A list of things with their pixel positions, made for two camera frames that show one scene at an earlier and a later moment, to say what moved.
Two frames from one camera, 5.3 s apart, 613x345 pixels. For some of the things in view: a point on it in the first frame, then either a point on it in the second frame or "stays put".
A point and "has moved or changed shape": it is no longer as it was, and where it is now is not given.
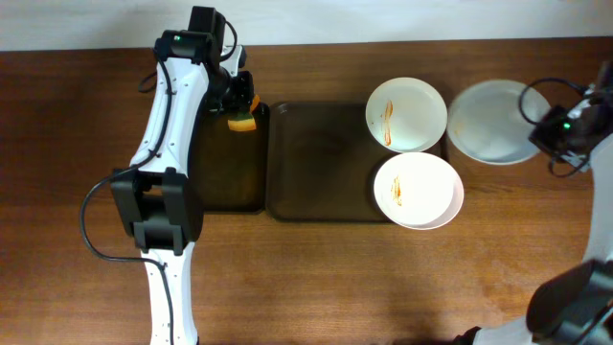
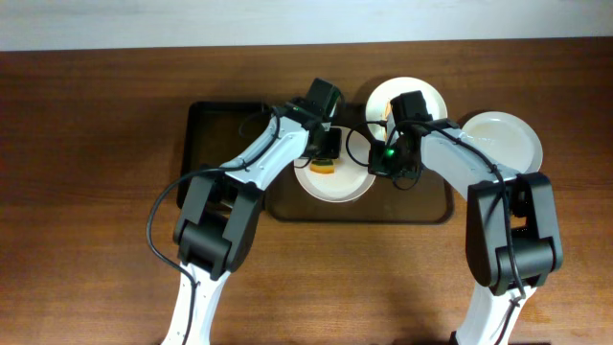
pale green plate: x=490 y=122 has moved or changed shape
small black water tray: x=233 y=166 stays put
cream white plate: x=406 y=114 stays put
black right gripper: x=546 y=135 -> x=383 y=163
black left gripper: x=238 y=103 -> x=328 y=145
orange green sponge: x=244 y=121 -> x=322 y=167
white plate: x=419 y=191 -> x=349 y=181
